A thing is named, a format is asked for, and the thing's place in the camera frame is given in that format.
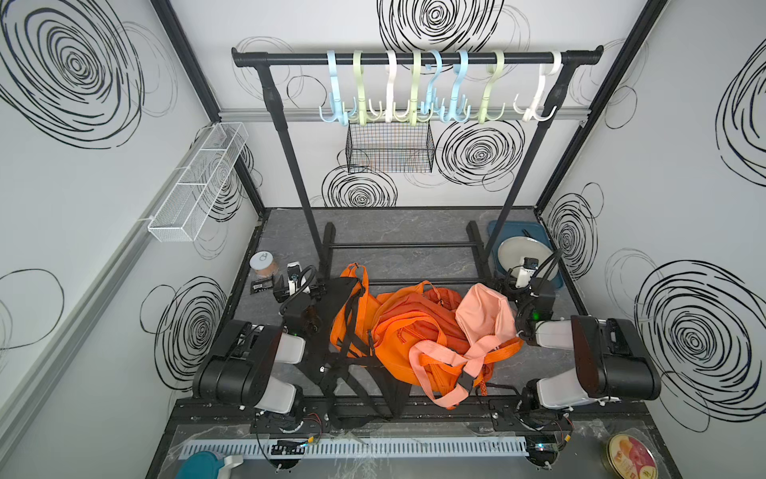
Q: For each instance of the light green hook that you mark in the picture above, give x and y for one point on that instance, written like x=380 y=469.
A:
x=361 y=101
x=411 y=114
x=496 y=71

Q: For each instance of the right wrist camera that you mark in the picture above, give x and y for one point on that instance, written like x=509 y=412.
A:
x=526 y=272

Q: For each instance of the light green hook left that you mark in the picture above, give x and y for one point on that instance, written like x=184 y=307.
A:
x=361 y=101

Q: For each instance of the teal round object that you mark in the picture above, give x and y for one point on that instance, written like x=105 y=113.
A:
x=209 y=465

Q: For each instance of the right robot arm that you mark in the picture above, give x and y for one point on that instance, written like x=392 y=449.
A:
x=611 y=363

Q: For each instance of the white hook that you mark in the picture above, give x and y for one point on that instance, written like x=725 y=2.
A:
x=531 y=113
x=386 y=109

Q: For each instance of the grey round plate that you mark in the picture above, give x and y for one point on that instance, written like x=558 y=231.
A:
x=518 y=253

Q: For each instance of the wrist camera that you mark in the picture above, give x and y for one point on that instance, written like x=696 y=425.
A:
x=294 y=276
x=526 y=272

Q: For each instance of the white hook rightmost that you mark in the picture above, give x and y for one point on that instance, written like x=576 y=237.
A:
x=531 y=113

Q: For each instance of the round printed tin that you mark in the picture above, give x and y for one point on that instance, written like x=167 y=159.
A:
x=627 y=457

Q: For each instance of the black garment rack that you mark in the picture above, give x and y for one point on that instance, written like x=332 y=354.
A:
x=564 y=64

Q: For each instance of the white hook middle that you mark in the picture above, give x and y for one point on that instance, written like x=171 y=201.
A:
x=386 y=109

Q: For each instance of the orange sling bag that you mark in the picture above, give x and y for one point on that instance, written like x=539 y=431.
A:
x=394 y=339

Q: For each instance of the white mesh wall shelf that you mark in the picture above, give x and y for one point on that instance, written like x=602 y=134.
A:
x=190 y=202

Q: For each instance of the light blue hook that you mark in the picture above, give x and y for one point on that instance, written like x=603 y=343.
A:
x=458 y=109
x=430 y=104
x=338 y=112

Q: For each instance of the orange and black backpack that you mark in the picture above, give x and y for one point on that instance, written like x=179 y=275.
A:
x=345 y=340

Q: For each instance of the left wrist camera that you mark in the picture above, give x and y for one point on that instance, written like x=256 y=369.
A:
x=294 y=276

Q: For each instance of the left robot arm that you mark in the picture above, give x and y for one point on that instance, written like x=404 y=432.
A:
x=238 y=368

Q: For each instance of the light blue hook leftmost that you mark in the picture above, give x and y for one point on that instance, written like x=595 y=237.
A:
x=338 y=112

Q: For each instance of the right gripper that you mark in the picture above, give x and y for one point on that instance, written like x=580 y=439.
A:
x=512 y=284

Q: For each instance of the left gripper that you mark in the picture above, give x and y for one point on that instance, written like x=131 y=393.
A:
x=275 y=284

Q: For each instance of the black wire basket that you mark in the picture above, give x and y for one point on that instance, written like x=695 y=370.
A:
x=391 y=148

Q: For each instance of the pink sling bag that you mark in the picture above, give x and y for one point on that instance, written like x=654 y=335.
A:
x=448 y=376

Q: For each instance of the light blue hook middle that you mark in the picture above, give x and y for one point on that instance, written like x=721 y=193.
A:
x=430 y=104

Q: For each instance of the light green hook middle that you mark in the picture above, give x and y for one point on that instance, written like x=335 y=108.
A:
x=411 y=114

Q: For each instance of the white slotted cable duct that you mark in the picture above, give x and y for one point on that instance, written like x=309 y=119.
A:
x=350 y=448

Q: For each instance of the light blue hook right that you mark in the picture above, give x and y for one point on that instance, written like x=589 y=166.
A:
x=458 y=109

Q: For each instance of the small black card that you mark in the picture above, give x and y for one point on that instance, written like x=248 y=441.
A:
x=260 y=286

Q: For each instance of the light green hook right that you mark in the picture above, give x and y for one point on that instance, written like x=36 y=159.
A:
x=496 y=71

